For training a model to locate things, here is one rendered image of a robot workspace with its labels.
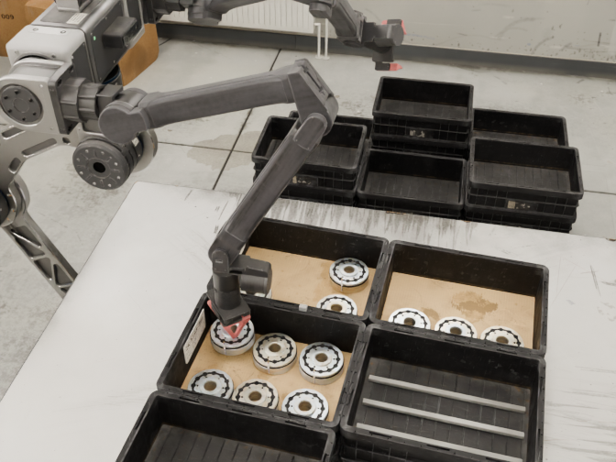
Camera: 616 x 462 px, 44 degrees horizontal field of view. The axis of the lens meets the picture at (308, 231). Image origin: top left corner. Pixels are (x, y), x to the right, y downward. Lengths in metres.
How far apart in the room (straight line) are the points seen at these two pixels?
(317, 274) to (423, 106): 1.51
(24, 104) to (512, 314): 1.23
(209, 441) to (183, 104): 0.71
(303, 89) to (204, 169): 2.48
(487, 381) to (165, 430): 0.73
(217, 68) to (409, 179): 1.91
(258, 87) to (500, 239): 1.19
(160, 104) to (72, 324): 0.87
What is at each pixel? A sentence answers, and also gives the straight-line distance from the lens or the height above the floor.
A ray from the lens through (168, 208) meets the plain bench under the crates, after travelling 2.46.
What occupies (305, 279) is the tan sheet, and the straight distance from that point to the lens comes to 1.99.
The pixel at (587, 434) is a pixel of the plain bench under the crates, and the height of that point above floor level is 0.70.
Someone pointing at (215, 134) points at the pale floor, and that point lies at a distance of 4.06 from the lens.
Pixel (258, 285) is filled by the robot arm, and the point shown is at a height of 1.08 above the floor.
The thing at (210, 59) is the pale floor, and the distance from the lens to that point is 4.78.
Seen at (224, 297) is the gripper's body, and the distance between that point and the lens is 1.67.
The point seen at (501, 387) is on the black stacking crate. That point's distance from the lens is 1.81.
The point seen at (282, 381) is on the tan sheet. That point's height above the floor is 0.83.
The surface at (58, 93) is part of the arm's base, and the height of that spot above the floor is 1.48.
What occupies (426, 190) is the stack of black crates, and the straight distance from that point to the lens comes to 3.05.
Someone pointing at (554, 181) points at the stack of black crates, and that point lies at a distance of 3.03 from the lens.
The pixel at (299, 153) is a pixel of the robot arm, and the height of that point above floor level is 1.41.
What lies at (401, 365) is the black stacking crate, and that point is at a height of 0.83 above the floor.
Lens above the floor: 2.22
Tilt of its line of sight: 41 degrees down
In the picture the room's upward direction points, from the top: straight up
